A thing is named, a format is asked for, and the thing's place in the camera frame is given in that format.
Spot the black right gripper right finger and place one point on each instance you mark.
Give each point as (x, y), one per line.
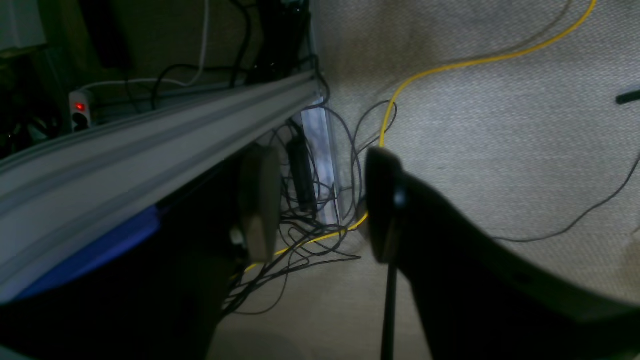
(476, 299)

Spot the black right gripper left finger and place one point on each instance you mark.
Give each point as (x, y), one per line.
(259, 201)

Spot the black power adapter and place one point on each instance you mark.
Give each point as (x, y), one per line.
(302, 174)

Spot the white power strip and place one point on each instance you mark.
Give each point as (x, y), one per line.
(81, 116)

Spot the aluminium table frame rail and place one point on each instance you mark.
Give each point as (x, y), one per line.
(60, 196)

